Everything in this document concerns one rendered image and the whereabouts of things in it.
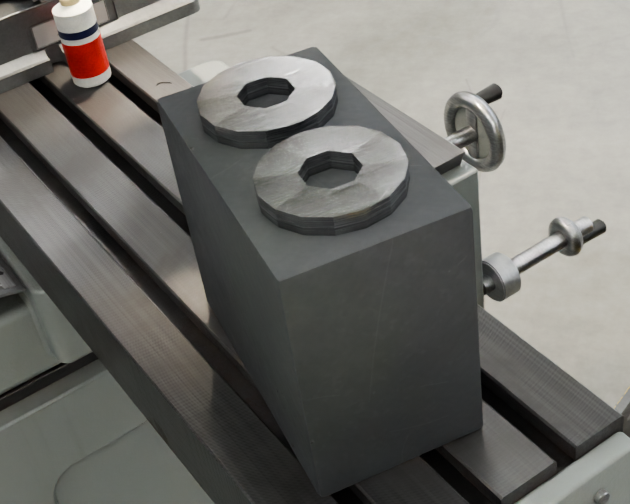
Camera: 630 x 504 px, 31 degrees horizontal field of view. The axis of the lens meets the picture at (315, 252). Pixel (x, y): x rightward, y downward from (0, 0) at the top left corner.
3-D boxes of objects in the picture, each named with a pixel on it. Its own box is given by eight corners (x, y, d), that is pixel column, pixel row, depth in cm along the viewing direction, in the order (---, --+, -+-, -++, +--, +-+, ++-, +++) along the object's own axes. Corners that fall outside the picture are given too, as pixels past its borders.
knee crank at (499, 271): (586, 221, 159) (587, 187, 155) (617, 241, 155) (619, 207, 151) (466, 292, 151) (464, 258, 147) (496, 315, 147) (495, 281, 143)
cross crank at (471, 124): (472, 137, 163) (469, 66, 155) (528, 172, 155) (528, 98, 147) (384, 183, 157) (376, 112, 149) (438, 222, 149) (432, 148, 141)
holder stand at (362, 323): (346, 247, 91) (314, 26, 78) (486, 428, 75) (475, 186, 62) (206, 301, 88) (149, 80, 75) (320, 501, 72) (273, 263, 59)
